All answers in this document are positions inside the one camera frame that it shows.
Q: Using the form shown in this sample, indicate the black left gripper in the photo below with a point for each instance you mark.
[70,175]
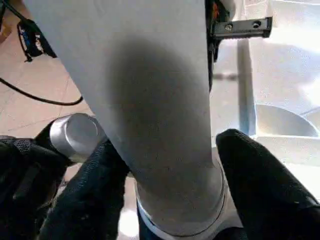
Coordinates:
[240,26]

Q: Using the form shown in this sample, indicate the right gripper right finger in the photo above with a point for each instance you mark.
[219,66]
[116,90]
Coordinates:
[270,195]

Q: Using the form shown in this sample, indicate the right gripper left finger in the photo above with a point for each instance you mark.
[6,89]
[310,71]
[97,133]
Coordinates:
[87,200]

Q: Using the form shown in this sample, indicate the white plastic table top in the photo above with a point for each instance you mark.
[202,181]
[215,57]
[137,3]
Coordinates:
[287,75]

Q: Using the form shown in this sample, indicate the white plastic table leg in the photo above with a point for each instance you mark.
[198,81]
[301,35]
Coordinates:
[137,50]

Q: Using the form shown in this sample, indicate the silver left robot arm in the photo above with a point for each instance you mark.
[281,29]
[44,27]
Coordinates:
[75,135]

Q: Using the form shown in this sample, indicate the black floor device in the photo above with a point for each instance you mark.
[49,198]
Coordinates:
[32,40]

